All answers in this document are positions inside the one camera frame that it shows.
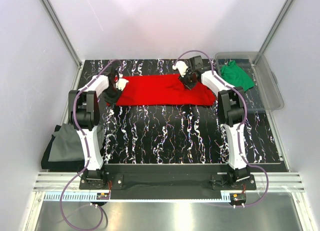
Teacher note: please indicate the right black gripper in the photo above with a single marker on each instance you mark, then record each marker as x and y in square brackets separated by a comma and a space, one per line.
[189, 86]

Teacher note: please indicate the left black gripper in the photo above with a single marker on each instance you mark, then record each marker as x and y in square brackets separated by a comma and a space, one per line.
[112, 101]

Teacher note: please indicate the red t shirt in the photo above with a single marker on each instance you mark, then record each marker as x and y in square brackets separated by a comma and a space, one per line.
[158, 90]

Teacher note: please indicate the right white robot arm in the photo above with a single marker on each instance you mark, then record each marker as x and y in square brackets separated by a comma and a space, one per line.
[232, 110]

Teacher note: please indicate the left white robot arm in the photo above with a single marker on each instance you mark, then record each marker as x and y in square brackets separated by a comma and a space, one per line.
[84, 112]

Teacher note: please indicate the green t shirt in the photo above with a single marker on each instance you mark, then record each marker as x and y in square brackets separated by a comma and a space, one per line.
[236, 76]

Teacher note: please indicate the clear plastic bin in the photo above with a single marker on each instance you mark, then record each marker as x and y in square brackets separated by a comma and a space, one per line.
[265, 95]

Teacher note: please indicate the grey folded t shirt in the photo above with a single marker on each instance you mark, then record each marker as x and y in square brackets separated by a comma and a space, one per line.
[92, 143]

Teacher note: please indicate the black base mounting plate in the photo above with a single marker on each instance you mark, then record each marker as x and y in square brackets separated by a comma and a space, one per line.
[159, 182]

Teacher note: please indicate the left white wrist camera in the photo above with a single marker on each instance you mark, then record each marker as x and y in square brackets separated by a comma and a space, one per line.
[121, 83]

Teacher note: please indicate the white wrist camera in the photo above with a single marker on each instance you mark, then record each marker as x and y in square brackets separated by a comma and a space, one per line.
[181, 67]
[121, 83]

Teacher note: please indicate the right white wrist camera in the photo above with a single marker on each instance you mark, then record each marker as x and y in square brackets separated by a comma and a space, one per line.
[181, 67]

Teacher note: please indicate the aluminium frame rail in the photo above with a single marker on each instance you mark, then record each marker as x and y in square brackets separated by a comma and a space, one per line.
[55, 187]

